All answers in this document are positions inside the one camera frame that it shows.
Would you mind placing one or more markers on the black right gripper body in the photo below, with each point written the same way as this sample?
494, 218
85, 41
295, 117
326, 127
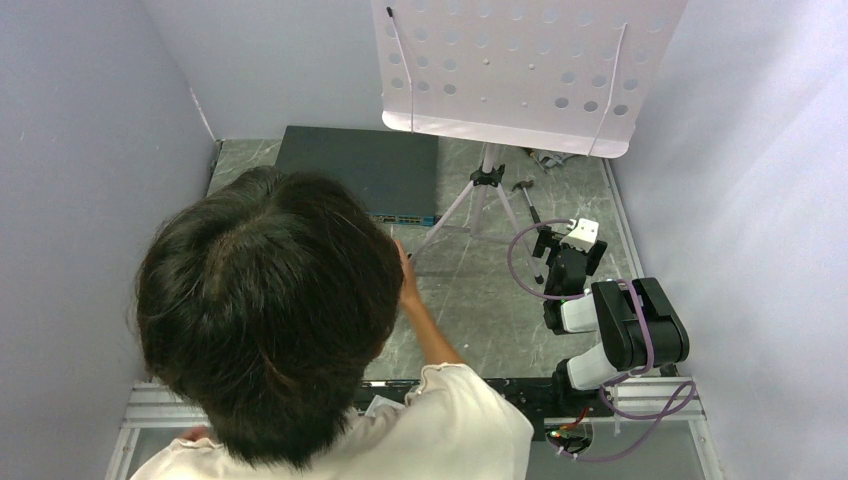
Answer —
548, 242

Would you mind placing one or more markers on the pink music stand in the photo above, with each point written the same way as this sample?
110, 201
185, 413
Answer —
566, 76

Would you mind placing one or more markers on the dark network switch box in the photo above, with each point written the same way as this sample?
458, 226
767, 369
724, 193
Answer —
393, 173

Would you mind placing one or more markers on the person's right forearm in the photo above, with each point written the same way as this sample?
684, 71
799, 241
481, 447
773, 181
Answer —
434, 345

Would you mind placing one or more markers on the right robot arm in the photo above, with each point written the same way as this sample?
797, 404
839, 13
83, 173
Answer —
638, 327

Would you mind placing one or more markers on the person's right hand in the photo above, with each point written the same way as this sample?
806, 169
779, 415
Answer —
409, 295

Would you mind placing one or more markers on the person's left hand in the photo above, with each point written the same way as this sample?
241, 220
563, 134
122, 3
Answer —
194, 434

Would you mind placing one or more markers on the claw hammer with black grip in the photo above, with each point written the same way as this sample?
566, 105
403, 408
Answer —
524, 186

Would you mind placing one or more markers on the person's cream t-shirt torso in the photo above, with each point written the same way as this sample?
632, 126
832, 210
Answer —
452, 426

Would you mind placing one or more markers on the person's head dark hair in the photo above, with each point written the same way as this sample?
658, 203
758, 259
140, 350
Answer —
263, 304

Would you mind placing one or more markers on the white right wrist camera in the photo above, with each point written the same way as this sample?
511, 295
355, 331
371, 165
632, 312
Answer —
583, 235

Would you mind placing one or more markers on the aluminium table edge rail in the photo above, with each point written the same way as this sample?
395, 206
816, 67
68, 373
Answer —
622, 220

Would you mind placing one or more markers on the aluminium front frame rail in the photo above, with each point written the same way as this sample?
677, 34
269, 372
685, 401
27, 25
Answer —
151, 405

